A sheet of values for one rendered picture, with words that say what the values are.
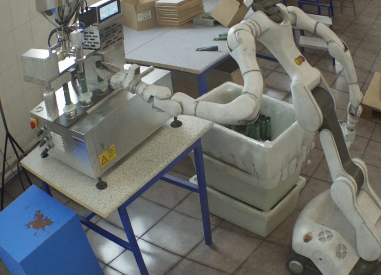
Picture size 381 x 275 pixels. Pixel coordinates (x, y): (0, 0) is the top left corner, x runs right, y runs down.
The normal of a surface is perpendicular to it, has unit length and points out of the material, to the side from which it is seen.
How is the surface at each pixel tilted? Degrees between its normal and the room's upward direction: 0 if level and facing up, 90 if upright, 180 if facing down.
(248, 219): 96
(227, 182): 96
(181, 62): 0
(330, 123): 62
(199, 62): 0
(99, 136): 90
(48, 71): 90
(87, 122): 0
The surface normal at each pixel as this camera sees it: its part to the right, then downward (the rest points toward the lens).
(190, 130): -0.11, -0.84
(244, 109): -0.33, -0.11
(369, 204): 0.25, -0.59
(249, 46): 0.47, -0.11
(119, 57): 0.81, 0.24
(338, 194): -0.68, 0.45
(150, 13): 0.53, 0.40
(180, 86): -0.61, 0.07
